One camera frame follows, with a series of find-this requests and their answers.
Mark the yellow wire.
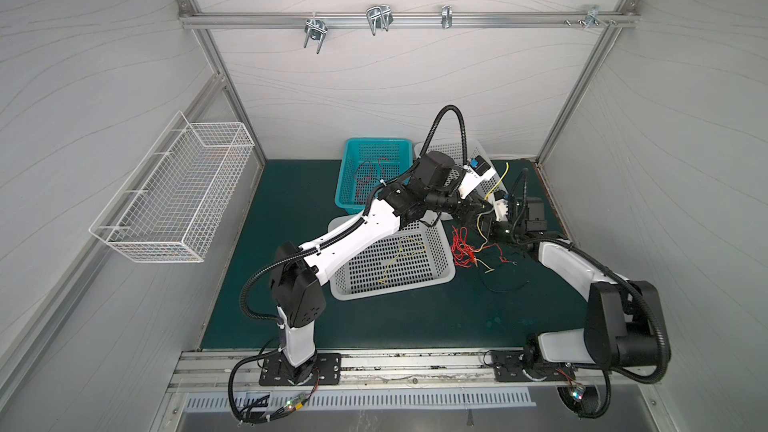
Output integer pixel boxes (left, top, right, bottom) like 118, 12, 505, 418
377, 233, 428, 286
473, 161, 511, 274

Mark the black wire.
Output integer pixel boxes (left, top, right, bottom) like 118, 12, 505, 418
479, 251, 532, 295

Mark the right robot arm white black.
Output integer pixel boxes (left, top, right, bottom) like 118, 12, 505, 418
476, 189, 672, 384

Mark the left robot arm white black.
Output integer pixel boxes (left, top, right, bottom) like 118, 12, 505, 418
238, 105, 493, 370

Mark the small white plastic basket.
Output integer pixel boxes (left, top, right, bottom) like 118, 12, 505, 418
428, 138, 508, 202

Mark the teal plastic basket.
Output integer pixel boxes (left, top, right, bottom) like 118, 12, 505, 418
334, 138, 413, 215

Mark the large white plastic basket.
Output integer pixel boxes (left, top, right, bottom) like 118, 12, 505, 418
330, 222, 456, 301

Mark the metal U-bolt clamp middle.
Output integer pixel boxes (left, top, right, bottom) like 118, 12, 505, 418
365, 4, 394, 36

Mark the metal u-bolt clamp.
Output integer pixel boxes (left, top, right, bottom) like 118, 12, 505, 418
365, 4, 394, 36
303, 18, 328, 54

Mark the metal U-bolt clamp left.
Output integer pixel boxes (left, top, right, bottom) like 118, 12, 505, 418
303, 18, 328, 54

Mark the metal bolt clamp right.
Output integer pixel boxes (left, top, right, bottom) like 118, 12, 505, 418
563, 6, 618, 30

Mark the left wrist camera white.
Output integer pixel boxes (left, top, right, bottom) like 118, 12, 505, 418
458, 155, 496, 199

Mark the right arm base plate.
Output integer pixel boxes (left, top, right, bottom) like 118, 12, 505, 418
481, 349, 566, 383

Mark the metal bracket on rail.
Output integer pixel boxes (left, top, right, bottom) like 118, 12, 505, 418
441, 5, 453, 30

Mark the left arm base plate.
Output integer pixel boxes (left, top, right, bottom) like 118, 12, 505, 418
259, 353, 342, 386

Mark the white slotted cable duct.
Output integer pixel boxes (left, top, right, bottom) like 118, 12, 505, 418
184, 386, 537, 413

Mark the white wire wall basket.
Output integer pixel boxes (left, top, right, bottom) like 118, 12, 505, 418
89, 111, 254, 264

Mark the left base cable bundle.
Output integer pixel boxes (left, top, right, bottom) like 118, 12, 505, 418
226, 338, 322, 425

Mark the horizontal aluminium rail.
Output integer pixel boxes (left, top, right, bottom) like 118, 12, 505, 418
180, 9, 641, 30

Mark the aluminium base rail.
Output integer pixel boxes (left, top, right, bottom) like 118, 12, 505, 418
167, 344, 660, 394

